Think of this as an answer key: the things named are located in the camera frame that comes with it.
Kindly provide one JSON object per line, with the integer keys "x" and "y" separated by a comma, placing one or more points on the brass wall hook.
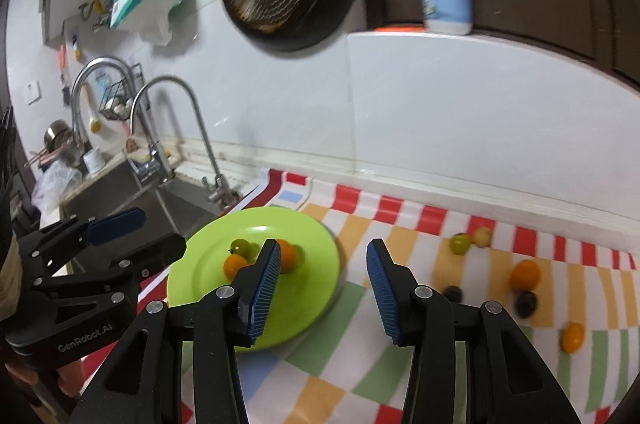
{"x": 84, "y": 10}

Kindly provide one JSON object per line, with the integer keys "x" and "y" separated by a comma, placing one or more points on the pink scouring pad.
{"x": 132, "y": 146}

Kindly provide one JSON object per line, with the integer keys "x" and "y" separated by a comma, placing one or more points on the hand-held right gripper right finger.
{"x": 384, "y": 294}

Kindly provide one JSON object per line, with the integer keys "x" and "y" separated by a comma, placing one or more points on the tall steel faucet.
{"x": 152, "y": 162}

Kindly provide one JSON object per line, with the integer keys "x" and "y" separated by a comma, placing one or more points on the small orange tangerine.
{"x": 573, "y": 337}

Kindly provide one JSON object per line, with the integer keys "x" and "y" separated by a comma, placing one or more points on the large orange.
{"x": 525, "y": 276}

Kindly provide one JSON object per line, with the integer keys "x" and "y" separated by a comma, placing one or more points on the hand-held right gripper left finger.
{"x": 262, "y": 291}

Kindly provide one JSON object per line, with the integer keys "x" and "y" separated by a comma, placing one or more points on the white garlic bulb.
{"x": 119, "y": 108}

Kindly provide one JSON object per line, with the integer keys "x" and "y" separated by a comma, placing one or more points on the yellow hanging scrubber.
{"x": 76, "y": 51}

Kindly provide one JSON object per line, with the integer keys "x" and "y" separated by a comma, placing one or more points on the white cup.
{"x": 92, "y": 162}

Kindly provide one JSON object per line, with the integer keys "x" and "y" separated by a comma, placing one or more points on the green plate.
{"x": 310, "y": 254}

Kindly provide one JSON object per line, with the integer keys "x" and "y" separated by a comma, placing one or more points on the person's left hand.
{"x": 70, "y": 379}

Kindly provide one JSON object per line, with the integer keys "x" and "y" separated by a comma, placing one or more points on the striped colourful mat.
{"x": 340, "y": 384}

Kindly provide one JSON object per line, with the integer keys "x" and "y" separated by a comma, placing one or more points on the white wall switch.
{"x": 33, "y": 93}

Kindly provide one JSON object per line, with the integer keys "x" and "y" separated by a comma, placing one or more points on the dark plum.
{"x": 452, "y": 293}
{"x": 526, "y": 304}

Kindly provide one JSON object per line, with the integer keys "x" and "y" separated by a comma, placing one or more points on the steel pot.
{"x": 57, "y": 134}

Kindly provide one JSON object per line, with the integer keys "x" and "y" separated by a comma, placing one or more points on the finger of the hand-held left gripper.
{"x": 117, "y": 224}
{"x": 150, "y": 251}

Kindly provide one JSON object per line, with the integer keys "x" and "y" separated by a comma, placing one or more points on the yellow plum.
{"x": 483, "y": 236}

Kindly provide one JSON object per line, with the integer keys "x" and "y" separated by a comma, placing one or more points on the slim steel faucet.
{"x": 220, "y": 190}

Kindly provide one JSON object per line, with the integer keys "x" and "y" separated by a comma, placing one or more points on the crumpled plastic bag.
{"x": 55, "y": 186}

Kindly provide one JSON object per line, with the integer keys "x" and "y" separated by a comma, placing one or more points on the yellow dish brush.
{"x": 95, "y": 124}

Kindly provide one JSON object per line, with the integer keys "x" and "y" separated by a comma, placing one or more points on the steel sink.
{"x": 125, "y": 189}

